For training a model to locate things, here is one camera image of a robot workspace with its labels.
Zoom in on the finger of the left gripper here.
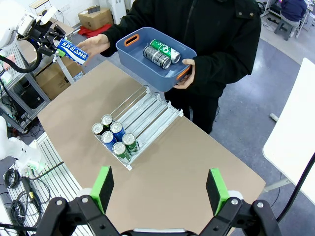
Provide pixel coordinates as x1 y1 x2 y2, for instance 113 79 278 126
40 43 59 56
50 26 66 40

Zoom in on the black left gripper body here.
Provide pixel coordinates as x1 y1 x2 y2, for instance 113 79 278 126
29 23 54 50

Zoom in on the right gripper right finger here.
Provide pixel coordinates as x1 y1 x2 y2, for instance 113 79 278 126
199 168 283 236

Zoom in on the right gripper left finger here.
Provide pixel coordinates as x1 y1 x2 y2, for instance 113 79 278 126
36 166 119 236

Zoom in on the blue Pocari Sweat can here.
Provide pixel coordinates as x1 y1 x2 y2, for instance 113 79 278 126
57 38 89 66
100 131 118 148
109 121 126 140

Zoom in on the blue basket with orange handles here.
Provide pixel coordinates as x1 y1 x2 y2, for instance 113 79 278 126
115 26 197 93

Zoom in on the black beverage can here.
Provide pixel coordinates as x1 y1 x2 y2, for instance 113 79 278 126
100 114 114 128
92 122 104 135
142 45 172 70

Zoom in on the green Chilsung cider can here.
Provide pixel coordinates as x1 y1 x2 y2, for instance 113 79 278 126
112 142 132 162
149 39 182 64
122 133 140 154

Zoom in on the person's left forearm black sleeve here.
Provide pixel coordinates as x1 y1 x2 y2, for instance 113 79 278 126
191 46 262 93

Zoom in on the person's right forearm black sleeve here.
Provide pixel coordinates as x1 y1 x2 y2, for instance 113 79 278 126
99 7 148 59

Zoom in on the person's right hand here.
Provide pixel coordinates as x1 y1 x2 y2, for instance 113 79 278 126
76 33 111 56

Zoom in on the person's left hand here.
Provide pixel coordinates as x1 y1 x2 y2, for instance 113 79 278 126
173 58 196 89

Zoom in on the white stand pole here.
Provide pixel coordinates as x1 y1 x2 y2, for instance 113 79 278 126
53 51 76 85

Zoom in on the large brown cardboard box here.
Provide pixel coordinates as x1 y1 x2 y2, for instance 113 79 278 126
35 56 85 101

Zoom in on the red cloth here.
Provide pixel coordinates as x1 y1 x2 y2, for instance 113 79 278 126
78 24 112 39

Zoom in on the white slatted panel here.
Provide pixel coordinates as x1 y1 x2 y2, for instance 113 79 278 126
29 132 94 236

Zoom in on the large white table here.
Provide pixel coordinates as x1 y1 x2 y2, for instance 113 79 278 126
262 58 315 206

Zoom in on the person in black jacket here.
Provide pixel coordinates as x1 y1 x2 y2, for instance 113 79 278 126
99 0 262 135

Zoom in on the grey step stool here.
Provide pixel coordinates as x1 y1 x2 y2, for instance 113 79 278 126
274 17 294 42

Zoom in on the seated person purple hoodie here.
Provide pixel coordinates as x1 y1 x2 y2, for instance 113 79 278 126
280 0 308 23

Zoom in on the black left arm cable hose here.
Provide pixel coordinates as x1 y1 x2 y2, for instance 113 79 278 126
0 36 43 74

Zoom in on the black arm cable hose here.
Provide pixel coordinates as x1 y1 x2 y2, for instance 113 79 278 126
275 152 315 223
0 36 43 74

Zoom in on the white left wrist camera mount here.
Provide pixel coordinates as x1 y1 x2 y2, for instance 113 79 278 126
36 5 59 25

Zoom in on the aluminium frame rack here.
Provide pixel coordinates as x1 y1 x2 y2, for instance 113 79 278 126
0 41 51 135

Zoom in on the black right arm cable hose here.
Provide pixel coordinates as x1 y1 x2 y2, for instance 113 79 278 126
275 152 315 223

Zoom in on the white wire can dispenser rack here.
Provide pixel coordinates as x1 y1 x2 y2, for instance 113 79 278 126
93 85 185 171

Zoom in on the black cable bundle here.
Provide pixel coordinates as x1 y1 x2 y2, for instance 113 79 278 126
0 167 50 232

